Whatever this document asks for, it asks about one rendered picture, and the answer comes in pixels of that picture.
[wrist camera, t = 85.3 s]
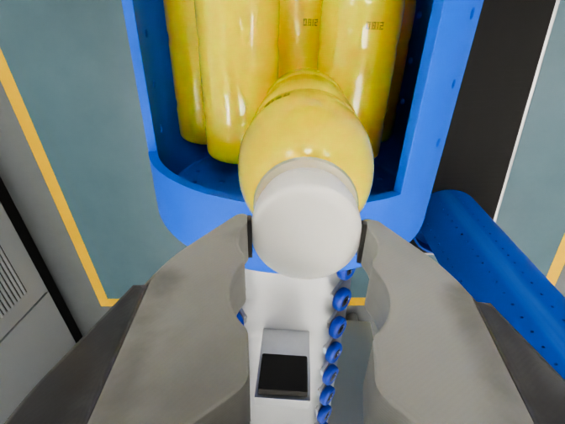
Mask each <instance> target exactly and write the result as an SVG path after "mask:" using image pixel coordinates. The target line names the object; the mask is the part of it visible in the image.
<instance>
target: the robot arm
mask: <svg viewBox="0 0 565 424"><path fill-rule="evenodd" d="M251 257H252V223H251V215H246V214H238V215H235V216H233V217H232V218H230V219H229V220H227V221H225V223H223V224H221V225H219V226H218V227H216V228H215V229H213V230H212V231H210V232H209V233H207V234H206V235H204V236H202V237H201V238H199V239H198V240H196V241H195V242H193V243H192V244H190V245H189V246H187V247H185V248H184V249H182V250H181V251H180V252H179V253H177V254H176V255H175V256H173V257H172V258H171V259H170V260H168V261H167V262H166V263H165V264H164V265H163V266H162V267H161V268H160V269H159V270H158V271H157V272H156V273H155V274H154V275H153V276H152V277H151V278H150V279H149V280H148V281H147V282H146V283H145V284H144V285H133V286H132V287H131V288H130V289H129V290H128V291H127V292H126V293H125V294H124V295H123V296H122V297H121V298H120V299H119V300H118V301H117V302H116V303H115V304H114V305H113V306H112V307H111V308H110V309H109V310H108V311H107V313H106V314H105V315H104V316H103V317H102V318H101V319H100V320H99V321H98V322H97V323H96V324H95V325H94V326H93V327H92V328H91V329H90V330H89V331H88V332H87V333H86V334H85V335H84V336H83V337H82V338H81V339H80V340H79V341H78V342H77V343H76V344H75V345H74V346H73V347H72V349H71V350H70V351H69V352H68V353H67V354H66V355H65V356H64V357H63V358H62V359H61V360H60V361H59V362H58V363H57V364H56V365H55V366H54V367H53V368H52V369H51V370H50V371H49V372H48V373H47V374H46V375H45V376H44V378H43V379H42V380H41V381H40V382H39V383H38V384H37V385H36V386H35V387H34V388H33V389H32V390H31V391H30V392H29V393H28V394H27V396H26V397H25V398H24V399H23V400H22V402H21V403H20V404H19V405H18V407H17V408H16V409H15V410H14V412H13V413H12V414H11V416H10V417H9V418H8V419H7V420H6V421H5V422H4V424H250V421H251V392H250V364H249V342H248V332H247V330H246V328H245V327H244V326H243V325H242V324H241V322H240V321H239V319H238V318H237V317H236V316H237V314H238V312H239V311H240V309H241V307H242V306H243V305H244V303H245V302H246V275H245V264H246V263H247V261H248V258H251ZM356 262H358V263H360V264H361V265H362V267H363V268H364V270H365V271H366V273H367V276H368V277H369V282H368V286H367V295H366V299H365V308H366V310H367V312H368V313H369V315H370V316H371V317H372V319H373V321H374V323H375V325H376V327H377V329H378V333H377V334H376V335H375V337H374V338H373V342H372V349H371V353H370V357H369V361H368V365H367V371H366V376H365V379H364V384H363V424H565V379H564V378H563V377H562V376H561V375H560V374H559V373H558V372H557V371H556V370H555V369H554V368H553V367H552V366H551V365H550V363H549V362H548V361H547V360H546V359H545V358H544V357H543V356H542V355H541V354H540V353H539V352H538V351H537V350H536V349H535V348H534V347H533V346H532V345H531V344H530V343H529V342H528V341H527V340H526V339H525V338H524V337H523V336H522V335H521V334H520V333H519V332H518V331H517V330H516V329H515V328H514V327H513V326H512V325H511V324H510V323H509V322H508V321H507V320H506V319H505V318H504V317H503V316H502V315H501V314H500V313H499V312H498V311H497V310H496V309H495V307H494V306H493V305H492V304H491V303H485V302H477V301H476V300H475V299H474V298H473V297H472V296H471V295H470V294H469V293H468V292H467V291H466V290H465V289H464V288H463V287H462V285H461V284H460V283H459V282H458V281H457V280H456V279H455V278H454V277H453V276H451V275H450V274H449V273H448V272H447V271H446V270H445V269H444V268H443V267H442V266H441V265H440V264H439V263H437V262H436V261H435V260H433V259H432V258H431V257H429V256H427V255H426V254H425V253H423V252H422V251H421V250H420V249H418V248H417V247H415V246H413V245H412V244H410V243H409V242H408V241H406V240H405V239H404V238H402V237H401V236H399V235H398V234H396V233H395V232H393V231H392V230H390V229H389V228H388V227H387V226H385V225H383V224H382V223H381V222H379V221H377V220H369V219H365V220H362V233H361V239H360V244H359V247H358V250H357V252H356Z"/></svg>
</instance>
